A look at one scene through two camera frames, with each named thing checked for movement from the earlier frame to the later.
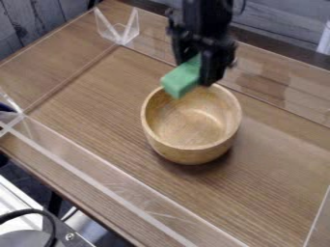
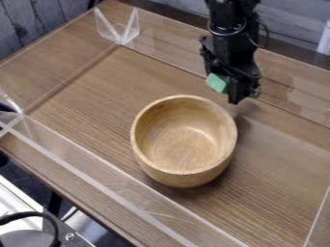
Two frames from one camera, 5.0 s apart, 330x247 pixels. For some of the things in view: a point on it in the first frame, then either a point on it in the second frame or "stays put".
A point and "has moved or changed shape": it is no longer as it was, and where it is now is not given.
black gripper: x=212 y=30 -> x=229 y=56
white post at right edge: x=324 y=43 stays put
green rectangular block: x=183 y=77 -> x=221 y=83
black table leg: x=55 y=203 stays put
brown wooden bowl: x=191 y=128 has moved or changed shape
